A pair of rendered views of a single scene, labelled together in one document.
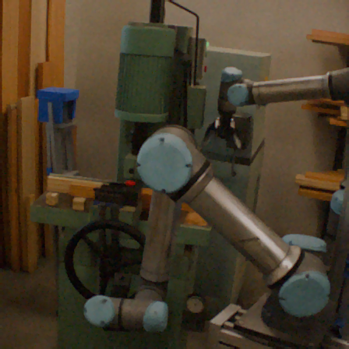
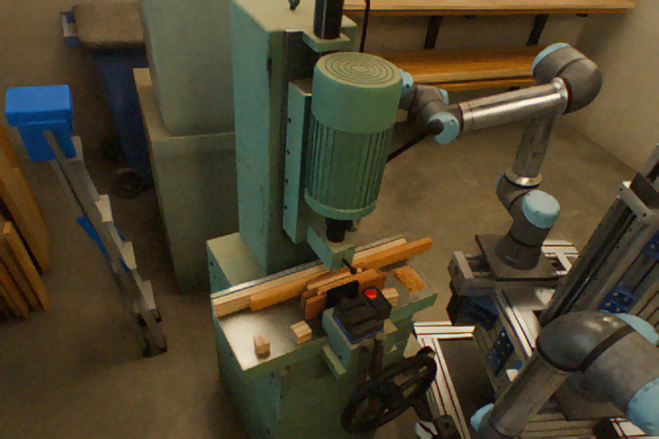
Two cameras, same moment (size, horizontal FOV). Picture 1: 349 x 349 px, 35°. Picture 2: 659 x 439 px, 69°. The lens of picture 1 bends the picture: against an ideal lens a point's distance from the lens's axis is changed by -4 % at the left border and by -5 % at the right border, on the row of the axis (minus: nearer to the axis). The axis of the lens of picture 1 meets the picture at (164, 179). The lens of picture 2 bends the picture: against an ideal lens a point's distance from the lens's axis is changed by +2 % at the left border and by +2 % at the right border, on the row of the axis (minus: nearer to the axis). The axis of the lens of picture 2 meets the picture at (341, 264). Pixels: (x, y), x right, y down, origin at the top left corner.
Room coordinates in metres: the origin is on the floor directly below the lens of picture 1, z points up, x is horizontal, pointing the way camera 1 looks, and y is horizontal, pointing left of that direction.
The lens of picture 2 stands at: (1.22, 0.72, 1.87)
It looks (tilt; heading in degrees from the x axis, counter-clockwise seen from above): 44 degrees down; 316
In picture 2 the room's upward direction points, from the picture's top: 10 degrees clockwise
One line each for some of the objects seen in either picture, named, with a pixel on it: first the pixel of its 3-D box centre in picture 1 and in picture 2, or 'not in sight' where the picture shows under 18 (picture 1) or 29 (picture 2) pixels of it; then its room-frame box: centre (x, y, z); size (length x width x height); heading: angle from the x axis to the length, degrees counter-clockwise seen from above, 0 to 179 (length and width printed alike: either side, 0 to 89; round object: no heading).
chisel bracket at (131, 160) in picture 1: (138, 166); (329, 244); (1.93, 0.09, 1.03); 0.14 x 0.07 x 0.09; 173
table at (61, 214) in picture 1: (120, 220); (338, 318); (1.81, 0.13, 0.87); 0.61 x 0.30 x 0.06; 83
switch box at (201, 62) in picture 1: (197, 57); not in sight; (2.21, -0.08, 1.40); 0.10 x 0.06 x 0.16; 173
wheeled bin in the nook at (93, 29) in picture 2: not in sight; (145, 104); (3.91, -0.10, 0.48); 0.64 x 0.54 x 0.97; 78
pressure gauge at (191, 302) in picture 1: (195, 304); (424, 356); (1.67, -0.14, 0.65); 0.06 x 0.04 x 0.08; 83
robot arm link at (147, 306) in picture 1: (144, 312); not in sight; (1.24, 0.02, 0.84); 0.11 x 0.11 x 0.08; 83
